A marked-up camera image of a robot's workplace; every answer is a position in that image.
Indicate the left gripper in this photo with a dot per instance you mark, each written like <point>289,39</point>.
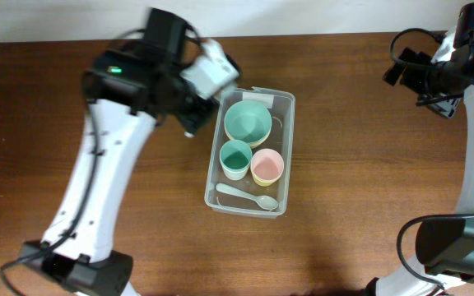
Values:
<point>205,108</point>

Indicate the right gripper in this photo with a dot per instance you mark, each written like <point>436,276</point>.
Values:
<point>443,106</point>

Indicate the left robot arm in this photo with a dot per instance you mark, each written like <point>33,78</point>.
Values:
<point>163,69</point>

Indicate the yellow bowl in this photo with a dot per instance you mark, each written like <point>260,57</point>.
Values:
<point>252,144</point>

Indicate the pink cup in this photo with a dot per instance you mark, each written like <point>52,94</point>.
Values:
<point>267,163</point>

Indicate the yellow cup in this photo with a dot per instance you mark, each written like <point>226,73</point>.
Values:
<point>264,182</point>

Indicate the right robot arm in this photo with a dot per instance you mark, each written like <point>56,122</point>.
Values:
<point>437,251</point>

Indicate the green cup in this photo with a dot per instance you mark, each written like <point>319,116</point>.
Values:
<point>235,155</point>

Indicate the cream white cup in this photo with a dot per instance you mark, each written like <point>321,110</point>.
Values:
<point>235,174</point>

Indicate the white plastic spoon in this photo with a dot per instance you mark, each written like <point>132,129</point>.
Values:
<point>264,202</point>

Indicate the clear plastic container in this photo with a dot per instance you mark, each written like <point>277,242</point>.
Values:
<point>281,106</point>

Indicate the green bowl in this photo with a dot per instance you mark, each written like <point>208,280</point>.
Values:
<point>248,121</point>

